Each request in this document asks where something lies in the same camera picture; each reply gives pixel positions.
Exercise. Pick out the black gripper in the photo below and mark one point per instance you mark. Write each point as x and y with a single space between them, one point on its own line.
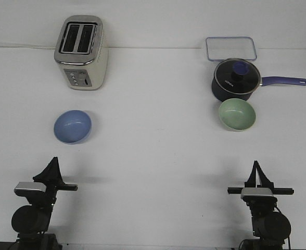
52 178
264 182

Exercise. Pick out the blue bowl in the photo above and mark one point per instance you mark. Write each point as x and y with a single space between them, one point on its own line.
72 127

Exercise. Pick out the green bowl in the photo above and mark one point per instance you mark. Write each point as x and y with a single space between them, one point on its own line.
236 114

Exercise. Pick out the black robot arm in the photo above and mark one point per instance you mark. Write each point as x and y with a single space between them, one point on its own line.
270 227
31 221

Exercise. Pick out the dark blue saucepan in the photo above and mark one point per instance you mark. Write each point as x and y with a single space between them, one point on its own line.
243 90

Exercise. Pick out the glass pot lid blue knob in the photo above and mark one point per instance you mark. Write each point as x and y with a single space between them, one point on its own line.
236 70

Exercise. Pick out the silver two-slot toaster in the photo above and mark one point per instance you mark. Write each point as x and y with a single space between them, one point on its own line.
81 52

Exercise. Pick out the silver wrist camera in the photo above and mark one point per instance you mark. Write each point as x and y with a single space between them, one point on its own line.
28 188
256 192

